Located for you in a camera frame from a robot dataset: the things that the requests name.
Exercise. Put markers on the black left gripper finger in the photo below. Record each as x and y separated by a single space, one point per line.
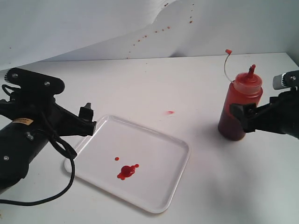
86 112
85 128

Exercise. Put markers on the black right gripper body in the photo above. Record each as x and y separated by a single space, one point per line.
281 114

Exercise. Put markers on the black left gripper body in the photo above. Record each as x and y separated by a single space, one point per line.
41 108

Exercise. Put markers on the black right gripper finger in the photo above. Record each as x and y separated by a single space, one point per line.
246 115

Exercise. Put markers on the red squeeze sauce bottle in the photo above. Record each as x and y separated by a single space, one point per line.
245 89

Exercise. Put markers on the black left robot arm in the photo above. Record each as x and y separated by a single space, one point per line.
35 121

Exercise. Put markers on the red sauce puddle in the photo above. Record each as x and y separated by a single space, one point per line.
127 170

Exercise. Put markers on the white rectangular plastic tray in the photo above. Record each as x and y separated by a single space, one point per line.
116 141

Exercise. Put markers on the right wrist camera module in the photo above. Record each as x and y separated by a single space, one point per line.
286 80

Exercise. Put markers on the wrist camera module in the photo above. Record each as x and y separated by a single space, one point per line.
35 82
286 80

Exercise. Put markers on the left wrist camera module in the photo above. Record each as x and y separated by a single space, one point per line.
35 82

